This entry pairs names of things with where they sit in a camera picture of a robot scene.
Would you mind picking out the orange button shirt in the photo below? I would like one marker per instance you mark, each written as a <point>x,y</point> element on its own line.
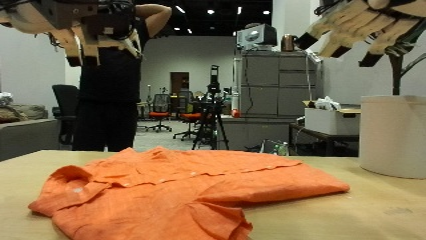
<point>177,186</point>

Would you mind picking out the green leafy plant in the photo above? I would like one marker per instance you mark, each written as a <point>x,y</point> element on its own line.
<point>395,76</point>

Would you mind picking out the white power strip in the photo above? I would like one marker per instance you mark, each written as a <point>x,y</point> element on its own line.
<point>313,56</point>

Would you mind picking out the copper kettle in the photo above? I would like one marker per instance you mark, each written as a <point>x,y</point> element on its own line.
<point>288,43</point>

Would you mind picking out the black office chair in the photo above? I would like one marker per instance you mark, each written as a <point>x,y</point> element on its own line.
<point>67,96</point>

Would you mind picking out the person in black clothes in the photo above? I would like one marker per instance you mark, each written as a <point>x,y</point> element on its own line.
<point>107,100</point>

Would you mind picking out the white crumpled bag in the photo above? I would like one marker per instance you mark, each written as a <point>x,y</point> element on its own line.
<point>328,103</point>

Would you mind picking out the grey box monitor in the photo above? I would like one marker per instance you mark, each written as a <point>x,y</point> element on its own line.
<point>257,36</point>

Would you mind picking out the brown cushion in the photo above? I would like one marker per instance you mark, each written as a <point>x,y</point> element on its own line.
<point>11,114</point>

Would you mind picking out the tall grey drawer cabinet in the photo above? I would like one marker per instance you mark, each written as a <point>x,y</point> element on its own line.
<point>266,83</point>

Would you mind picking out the white storage box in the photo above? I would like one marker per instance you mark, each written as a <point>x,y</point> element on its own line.
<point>328,121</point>

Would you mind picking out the white round plant pot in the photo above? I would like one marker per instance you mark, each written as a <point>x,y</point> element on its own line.
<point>394,133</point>

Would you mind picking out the orange seat office chair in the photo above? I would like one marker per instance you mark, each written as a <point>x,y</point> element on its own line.
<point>160,114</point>
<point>190,116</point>

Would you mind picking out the grey sofa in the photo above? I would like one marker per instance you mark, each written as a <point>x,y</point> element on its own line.
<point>27,136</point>

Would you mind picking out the black side table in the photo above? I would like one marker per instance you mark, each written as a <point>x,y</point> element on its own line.
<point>324,136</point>

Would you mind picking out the low grey cabinet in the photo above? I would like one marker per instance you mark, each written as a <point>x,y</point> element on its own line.
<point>253,131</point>

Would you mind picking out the green plastic bottle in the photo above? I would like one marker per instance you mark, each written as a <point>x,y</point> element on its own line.
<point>282,149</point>

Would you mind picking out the black camera tripod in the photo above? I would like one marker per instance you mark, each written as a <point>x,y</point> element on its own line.
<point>214,86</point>

